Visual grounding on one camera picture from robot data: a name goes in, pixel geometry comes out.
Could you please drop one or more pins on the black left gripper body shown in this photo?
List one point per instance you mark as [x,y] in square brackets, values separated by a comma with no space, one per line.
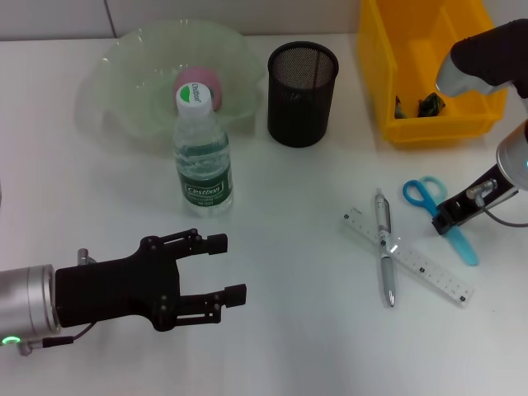
[111,288]

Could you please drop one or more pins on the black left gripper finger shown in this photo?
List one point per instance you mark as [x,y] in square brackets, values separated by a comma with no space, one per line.
[216,244]
[235,295]

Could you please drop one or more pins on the blue scissors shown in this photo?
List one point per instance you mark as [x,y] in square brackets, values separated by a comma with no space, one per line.
[466,249]

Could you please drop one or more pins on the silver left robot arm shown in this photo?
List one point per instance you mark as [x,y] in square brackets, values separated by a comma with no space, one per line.
[24,301]

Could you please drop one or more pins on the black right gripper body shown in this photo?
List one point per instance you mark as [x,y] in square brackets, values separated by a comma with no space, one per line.
[491,194]

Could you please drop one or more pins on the black mesh pen holder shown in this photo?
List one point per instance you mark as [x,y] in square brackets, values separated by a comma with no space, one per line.
[299,111]

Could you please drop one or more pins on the green glass fruit bowl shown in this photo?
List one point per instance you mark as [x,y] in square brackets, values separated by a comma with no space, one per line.
[136,82]

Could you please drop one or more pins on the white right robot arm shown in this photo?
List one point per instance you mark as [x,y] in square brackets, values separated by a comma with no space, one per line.
[486,57]

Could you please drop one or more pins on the yellow plastic bin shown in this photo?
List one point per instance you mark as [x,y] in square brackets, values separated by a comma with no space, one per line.
[412,128]

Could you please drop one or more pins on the transparent plastic ruler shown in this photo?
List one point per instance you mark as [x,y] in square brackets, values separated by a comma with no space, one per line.
[437,272]

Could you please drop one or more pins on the pink peach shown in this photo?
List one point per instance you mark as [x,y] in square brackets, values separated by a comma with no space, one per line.
[198,76]

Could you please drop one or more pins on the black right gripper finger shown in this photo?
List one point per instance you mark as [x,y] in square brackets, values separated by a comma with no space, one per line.
[441,224]
[457,213]

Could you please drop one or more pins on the silver ballpoint pen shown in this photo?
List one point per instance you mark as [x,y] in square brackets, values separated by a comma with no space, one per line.
[387,272]

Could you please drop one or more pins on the clear green-label water bottle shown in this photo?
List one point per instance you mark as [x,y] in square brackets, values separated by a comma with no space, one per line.
[204,177]

